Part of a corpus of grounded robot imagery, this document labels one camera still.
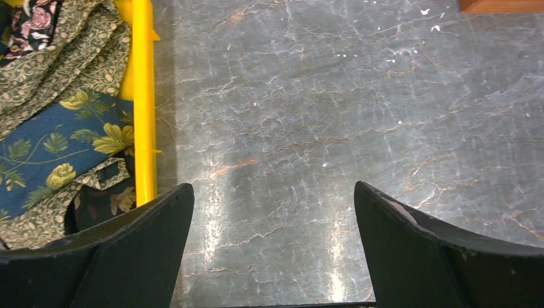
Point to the olive green leaf-pattern tie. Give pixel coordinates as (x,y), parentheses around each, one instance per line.
(89,51)

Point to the dark brown-leaf tie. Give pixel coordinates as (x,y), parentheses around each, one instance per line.
(107,190)

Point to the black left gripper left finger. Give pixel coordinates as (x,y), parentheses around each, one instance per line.
(132,260)

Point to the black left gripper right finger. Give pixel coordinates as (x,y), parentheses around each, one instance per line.
(417,260)

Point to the yellow plastic bin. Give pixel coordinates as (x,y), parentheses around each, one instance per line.
(138,86)

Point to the orange wooden compartment tray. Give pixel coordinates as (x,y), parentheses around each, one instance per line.
(500,6)

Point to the black pink-floral tie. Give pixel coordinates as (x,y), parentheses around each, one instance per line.
(27,27)

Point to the blue yellow-flower tie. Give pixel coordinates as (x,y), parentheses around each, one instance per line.
(48,151)

